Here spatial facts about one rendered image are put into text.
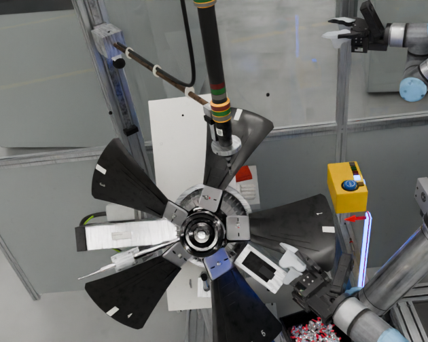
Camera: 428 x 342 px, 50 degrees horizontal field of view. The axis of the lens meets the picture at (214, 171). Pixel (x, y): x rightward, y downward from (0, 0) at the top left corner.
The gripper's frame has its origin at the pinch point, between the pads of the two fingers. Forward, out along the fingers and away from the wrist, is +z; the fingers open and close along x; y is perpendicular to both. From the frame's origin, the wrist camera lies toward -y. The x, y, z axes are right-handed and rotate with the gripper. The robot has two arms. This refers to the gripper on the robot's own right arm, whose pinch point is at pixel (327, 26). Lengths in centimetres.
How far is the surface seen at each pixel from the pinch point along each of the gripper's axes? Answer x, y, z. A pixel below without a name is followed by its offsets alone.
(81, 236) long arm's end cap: -87, 22, 55
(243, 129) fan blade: -56, -2, 9
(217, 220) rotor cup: -79, 10, 10
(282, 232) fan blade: -72, 18, -5
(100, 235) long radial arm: -85, 22, 49
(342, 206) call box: -44, 38, -15
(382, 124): 10, 50, -19
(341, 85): 5.6, 28.5, -3.6
